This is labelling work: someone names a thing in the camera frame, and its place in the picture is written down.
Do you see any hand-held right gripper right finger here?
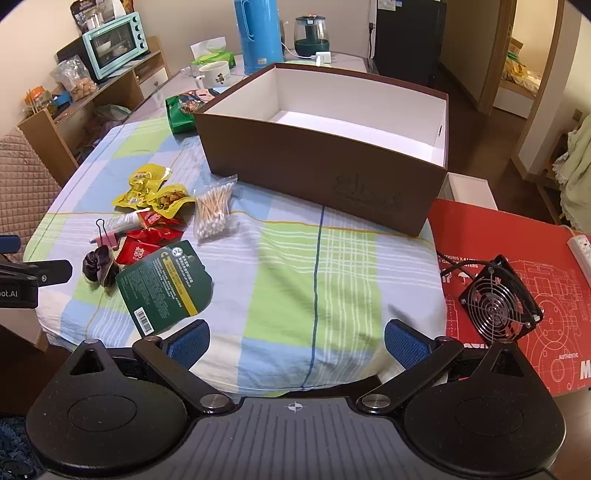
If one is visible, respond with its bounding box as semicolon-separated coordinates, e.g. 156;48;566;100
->
358;318;532;415

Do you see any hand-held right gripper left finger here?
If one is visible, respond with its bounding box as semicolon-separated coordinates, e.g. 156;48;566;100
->
67;318;235;415

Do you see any purple hair scrunchie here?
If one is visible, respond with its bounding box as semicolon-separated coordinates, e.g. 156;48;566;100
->
82;246;120;292

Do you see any green carded lip balm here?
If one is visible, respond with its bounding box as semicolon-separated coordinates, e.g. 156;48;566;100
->
115;240;214;337

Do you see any small binder clip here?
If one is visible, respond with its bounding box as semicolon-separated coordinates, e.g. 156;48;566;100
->
89;220;122;251

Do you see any red candy packet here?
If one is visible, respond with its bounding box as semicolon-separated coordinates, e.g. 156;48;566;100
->
124;227;184;247
139;208;185;228
113;242;160;269

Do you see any white cream tube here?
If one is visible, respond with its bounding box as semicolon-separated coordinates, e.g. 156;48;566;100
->
111;213;151;232

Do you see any yellow snack packet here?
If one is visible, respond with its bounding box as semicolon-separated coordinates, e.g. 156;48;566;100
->
127;164;173;188
113;182;160;209
148;185;195;219

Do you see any bag of cotton swabs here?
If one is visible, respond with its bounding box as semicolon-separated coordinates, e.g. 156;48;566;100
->
191;182;239;241

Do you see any brown cardboard box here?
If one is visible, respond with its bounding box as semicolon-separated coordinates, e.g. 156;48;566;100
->
193;63;450;238

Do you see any quilted brown chair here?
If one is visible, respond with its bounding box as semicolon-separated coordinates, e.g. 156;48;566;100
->
0;122;64;237

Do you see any black cooling fan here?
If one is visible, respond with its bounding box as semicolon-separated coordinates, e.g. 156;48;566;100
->
458;255;546;344

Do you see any glass jar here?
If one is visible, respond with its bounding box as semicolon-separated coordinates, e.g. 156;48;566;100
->
23;85;59;119

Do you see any person's dark blue fuzzy clothing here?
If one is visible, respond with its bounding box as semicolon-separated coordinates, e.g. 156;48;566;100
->
0;415;40;480

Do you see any red printed mat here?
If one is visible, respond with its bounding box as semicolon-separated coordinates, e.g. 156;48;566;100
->
427;198;591;398

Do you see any white box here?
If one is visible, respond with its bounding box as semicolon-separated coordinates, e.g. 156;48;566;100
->
441;173;498;211

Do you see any clear bag of snacks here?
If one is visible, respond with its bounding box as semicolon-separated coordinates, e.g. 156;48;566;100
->
52;55;99;100

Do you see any wooden cabinet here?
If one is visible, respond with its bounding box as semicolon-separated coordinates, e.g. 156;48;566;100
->
17;36;172;172

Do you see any white power strip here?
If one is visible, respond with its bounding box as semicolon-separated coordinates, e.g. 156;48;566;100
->
567;233;591;274

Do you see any black box appliance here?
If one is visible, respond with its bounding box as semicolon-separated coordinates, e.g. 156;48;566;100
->
55;35;93;70

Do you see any cartoon print snack bag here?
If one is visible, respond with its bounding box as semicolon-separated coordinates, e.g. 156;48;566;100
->
165;88;228;134

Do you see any mint toaster oven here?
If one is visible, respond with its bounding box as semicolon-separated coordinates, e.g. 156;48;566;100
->
82;11;151;83

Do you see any sofa with green cover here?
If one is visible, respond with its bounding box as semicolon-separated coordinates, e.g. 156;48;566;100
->
551;119;591;232

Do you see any dark snack bag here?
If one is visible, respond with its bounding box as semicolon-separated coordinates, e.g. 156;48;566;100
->
70;0;119;33

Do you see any white cartoon mug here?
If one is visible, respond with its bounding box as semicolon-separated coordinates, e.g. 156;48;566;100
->
194;60;232;88

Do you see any white low cabinet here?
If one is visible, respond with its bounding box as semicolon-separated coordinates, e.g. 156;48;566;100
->
493;76;539;119

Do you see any green tissue pack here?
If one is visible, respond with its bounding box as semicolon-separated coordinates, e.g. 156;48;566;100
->
190;41;235;66

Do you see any black refrigerator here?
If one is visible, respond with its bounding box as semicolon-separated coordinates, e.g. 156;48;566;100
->
372;0;448;88

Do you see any blue thermos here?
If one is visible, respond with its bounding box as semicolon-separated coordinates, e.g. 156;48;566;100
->
233;0;285;77

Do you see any green humidifier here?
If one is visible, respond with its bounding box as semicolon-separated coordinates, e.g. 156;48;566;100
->
293;15;329;58

